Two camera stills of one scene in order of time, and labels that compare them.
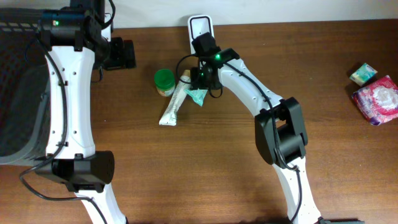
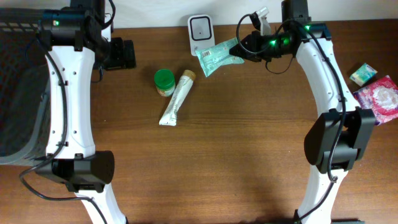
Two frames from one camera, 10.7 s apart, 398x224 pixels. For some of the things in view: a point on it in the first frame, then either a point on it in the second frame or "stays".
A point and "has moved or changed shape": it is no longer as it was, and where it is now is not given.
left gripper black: [120, 59] stays
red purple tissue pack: [378, 102] stays
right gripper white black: [196, 83] to [252, 42]
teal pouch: [197, 94] has moved or changed shape
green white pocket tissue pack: [363, 74] stays
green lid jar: [165, 81] stays
